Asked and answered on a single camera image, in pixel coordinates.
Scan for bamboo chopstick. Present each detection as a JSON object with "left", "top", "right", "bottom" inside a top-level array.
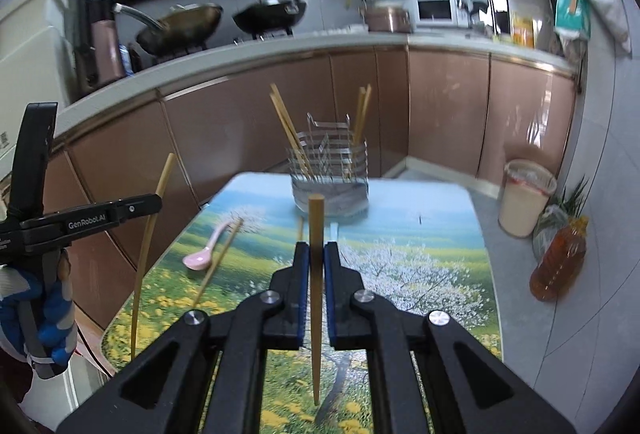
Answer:
[
  {"left": 269, "top": 94, "right": 311, "bottom": 177},
  {"left": 356, "top": 83, "right": 374, "bottom": 144},
  {"left": 130, "top": 152, "right": 177, "bottom": 360},
  {"left": 192, "top": 218, "right": 245, "bottom": 308},
  {"left": 271, "top": 83, "right": 317, "bottom": 178},
  {"left": 308, "top": 194, "right": 325, "bottom": 406}
]

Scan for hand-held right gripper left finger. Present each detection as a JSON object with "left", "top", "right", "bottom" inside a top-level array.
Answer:
[{"left": 57, "top": 240, "right": 311, "bottom": 434}]

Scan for rose gold electric kettle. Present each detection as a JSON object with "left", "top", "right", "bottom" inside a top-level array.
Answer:
[{"left": 74, "top": 0, "right": 127, "bottom": 91}]

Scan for black wok with lid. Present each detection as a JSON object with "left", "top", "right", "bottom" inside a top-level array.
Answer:
[{"left": 232, "top": 0, "right": 325, "bottom": 38}]

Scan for pink plastic spoon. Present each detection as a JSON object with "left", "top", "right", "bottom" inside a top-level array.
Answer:
[{"left": 182, "top": 219, "right": 232, "bottom": 271}]

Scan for green hanging packet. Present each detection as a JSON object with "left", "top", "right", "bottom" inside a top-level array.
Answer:
[{"left": 554, "top": 0, "right": 592, "bottom": 43}]

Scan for rose gold rice cooker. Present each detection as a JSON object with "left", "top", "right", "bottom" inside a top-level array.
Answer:
[{"left": 364, "top": 5, "right": 413, "bottom": 34}]

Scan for clear plastic bag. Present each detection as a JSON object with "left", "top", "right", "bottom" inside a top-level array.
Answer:
[{"left": 532, "top": 205, "right": 572, "bottom": 261}]

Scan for copper base cabinets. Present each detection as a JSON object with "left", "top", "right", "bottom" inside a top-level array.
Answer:
[{"left": 42, "top": 45, "right": 583, "bottom": 365}]

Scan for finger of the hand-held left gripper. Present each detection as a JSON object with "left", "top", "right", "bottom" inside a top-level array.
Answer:
[{"left": 106, "top": 193, "right": 164, "bottom": 223}]

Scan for wire utensil holder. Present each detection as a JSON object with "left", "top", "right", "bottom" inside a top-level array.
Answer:
[{"left": 290, "top": 112, "right": 371, "bottom": 216}]

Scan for white countertop appliance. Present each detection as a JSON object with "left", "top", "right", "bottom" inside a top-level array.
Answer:
[{"left": 0, "top": 0, "right": 72, "bottom": 182}]

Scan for brass wok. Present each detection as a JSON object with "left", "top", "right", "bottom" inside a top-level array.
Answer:
[{"left": 112, "top": 2, "right": 224, "bottom": 58}]

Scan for white kitchen countertop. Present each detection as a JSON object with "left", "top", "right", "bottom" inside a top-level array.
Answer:
[{"left": 50, "top": 30, "right": 585, "bottom": 150}]

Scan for person's left hand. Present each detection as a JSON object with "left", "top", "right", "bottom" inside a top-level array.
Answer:
[{"left": 0, "top": 253, "right": 79, "bottom": 381}]

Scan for orange oil bottle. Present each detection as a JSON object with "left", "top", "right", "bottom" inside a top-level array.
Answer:
[{"left": 529, "top": 215, "right": 589, "bottom": 303}]

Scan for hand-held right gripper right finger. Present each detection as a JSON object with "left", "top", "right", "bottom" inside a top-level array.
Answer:
[{"left": 322, "top": 240, "right": 577, "bottom": 434}]

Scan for gas stove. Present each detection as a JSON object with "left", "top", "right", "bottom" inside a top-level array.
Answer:
[{"left": 127, "top": 26, "right": 297, "bottom": 66}]

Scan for white microwave oven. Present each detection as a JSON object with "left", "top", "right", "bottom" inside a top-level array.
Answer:
[{"left": 414, "top": 0, "right": 459, "bottom": 26}]

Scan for yellow cooking oil bottle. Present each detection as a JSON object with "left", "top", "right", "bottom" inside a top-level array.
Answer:
[{"left": 511, "top": 11, "right": 537, "bottom": 49}]

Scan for green onions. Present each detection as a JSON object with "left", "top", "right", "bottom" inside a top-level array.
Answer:
[{"left": 554, "top": 175, "right": 592, "bottom": 221}]

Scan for beige trash bin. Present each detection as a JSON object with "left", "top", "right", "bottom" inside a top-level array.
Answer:
[{"left": 498, "top": 158, "right": 558, "bottom": 240}]

